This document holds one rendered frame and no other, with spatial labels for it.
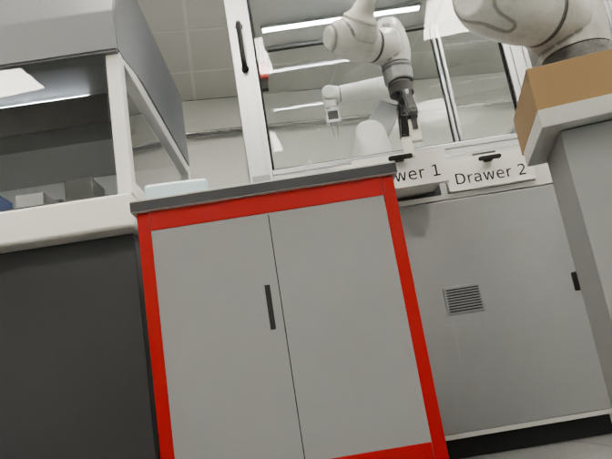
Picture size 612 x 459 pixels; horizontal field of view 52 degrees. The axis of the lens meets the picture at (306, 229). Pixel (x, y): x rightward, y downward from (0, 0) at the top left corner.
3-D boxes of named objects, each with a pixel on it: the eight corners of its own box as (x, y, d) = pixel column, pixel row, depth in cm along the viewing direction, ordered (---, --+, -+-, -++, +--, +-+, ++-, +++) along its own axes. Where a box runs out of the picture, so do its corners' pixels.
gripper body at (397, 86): (413, 75, 186) (420, 104, 184) (410, 88, 194) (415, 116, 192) (389, 79, 186) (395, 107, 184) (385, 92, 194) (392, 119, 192)
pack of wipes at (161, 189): (210, 205, 158) (209, 188, 159) (209, 194, 149) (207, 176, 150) (150, 212, 156) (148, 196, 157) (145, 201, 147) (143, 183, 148)
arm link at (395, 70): (408, 72, 196) (413, 89, 195) (380, 76, 196) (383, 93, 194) (413, 57, 187) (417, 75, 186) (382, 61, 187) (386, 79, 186)
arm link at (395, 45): (398, 76, 199) (364, 72, 192) (389, 33, 202) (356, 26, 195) (421, 60, 190) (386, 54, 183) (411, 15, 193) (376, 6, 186)
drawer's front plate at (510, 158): (536, 178, 206) (528, 147, 209) (449, 191, 205) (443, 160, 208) (535, 179, 208) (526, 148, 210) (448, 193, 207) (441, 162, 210)
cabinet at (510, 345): (634, 431, 189) (566, 179, 207) (294, 488, 186) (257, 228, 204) (527, 414, 282) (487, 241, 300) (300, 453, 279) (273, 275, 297)
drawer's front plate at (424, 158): (451, 179, 192) (443, 146, 194) (357, 194, 191) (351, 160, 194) (450, 181, 194) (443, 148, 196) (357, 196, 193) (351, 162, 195)
